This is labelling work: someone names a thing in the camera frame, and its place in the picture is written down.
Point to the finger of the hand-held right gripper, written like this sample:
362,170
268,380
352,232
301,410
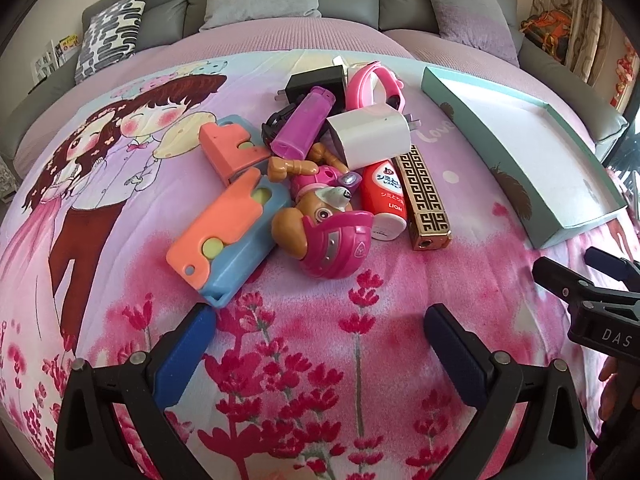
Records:
565,285
610,262

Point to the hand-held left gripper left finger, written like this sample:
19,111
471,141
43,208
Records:
185,355

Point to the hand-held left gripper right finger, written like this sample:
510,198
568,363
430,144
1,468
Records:
460,355

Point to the large orange blue toy knife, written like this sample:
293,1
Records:
225,240

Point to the teal cardboard box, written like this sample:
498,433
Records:
525,150

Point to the gold patterned lighter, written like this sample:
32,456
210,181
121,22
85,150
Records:
425,200

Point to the red white bottle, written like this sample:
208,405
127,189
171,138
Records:
382,195

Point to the pink puppy toy figure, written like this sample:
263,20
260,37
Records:
325,230

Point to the small orange blue toy knife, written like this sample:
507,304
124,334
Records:
225,147

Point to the white charger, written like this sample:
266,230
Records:
365,135

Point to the purple lighter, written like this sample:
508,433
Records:
300,125

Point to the pink watch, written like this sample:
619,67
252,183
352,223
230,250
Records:
372,77

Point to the black charger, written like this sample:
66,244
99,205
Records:
315,80

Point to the person's right hand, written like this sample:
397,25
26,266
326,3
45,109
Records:
610,380

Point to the printed cartoon blanket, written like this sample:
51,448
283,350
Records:
310,320

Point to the pink waffle seat cover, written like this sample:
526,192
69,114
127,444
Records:
550,92
250,35

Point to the orange bag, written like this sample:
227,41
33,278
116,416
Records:
545,32

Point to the grey purple pillow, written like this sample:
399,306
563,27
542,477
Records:
465,10

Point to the yellow cover book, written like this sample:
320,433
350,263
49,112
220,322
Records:
68,43

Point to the black white patterned pillow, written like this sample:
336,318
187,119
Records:
112,30

